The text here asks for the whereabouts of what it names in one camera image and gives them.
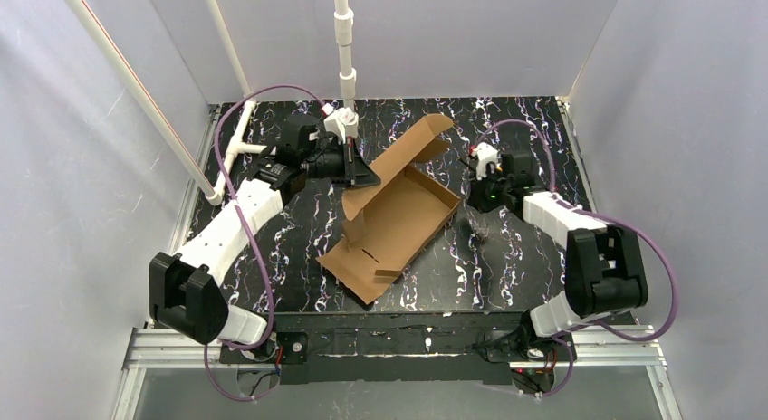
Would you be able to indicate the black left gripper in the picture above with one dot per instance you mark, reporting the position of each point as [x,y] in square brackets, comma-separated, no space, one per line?
[349,165]

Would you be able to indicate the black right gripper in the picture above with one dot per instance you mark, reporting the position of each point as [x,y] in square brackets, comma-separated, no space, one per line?
[485,197]

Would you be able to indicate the brown cardboard box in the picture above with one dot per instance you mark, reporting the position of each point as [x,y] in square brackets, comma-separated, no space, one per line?
[387,226]

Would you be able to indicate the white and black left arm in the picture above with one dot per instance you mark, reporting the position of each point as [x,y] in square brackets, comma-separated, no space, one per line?
[184,287]

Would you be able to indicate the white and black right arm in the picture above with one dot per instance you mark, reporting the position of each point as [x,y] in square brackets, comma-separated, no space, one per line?
[603,271]

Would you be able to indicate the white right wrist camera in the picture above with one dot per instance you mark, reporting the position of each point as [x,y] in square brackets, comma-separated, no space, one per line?
[484,160]

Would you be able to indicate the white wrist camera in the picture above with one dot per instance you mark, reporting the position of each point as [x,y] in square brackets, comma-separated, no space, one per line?
[484,160]
[342,122]

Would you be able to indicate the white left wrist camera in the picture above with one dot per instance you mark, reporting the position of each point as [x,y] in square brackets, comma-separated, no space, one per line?
[342,122]

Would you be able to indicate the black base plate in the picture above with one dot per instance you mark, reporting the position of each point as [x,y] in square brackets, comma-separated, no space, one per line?
[401,346]

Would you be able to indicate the aluminium rail frame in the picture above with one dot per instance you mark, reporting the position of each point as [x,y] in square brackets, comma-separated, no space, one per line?
[168,376]

